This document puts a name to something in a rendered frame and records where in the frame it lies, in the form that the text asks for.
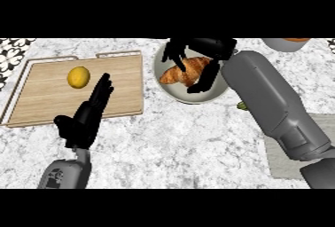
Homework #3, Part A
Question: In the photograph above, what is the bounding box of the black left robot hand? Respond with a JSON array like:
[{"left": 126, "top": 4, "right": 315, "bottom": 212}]
[{"left": 51, "top": 73, "right": 115, "bottom": 150}]

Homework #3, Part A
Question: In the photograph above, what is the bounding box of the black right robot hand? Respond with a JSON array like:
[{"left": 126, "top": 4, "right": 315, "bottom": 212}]
[{"left": 160, "top": 37, "right": 239, "bottom": 95}]

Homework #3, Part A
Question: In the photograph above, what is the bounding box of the brown croissant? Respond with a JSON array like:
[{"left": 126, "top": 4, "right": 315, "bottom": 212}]
[{"left": 157, "top": 56, "right": 214, "bottom": 88}]

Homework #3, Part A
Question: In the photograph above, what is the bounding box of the pale grey bowl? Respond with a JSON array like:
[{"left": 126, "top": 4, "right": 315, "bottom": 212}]
[{"left": 152, "top": 41, "right": 231, "bottom": 105}]

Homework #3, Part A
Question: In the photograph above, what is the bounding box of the wooden cutting board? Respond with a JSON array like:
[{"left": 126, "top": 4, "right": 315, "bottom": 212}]
[{"left": 0, "top": 50, "right": 144, "bottom": 129}]

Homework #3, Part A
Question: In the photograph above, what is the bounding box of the yellow lemon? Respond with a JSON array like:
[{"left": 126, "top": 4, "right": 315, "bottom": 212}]
[{"left": 64, "top": 66, "right": 91, "bottom": 90}]

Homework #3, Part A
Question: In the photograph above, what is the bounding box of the grey pot with orange contents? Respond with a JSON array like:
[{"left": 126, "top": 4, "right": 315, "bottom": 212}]
[{"left": 259, "top": 37, "right": 311, "bottom": 53}]

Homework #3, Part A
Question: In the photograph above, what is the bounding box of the black and white patterned tile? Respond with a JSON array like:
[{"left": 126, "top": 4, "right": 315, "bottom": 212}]
[
  {"left": 326, "top": 37, "right": 335, "bottom": 55},
  {"left": 0, "top": 37, "right": 38, "bottom": 91}
]

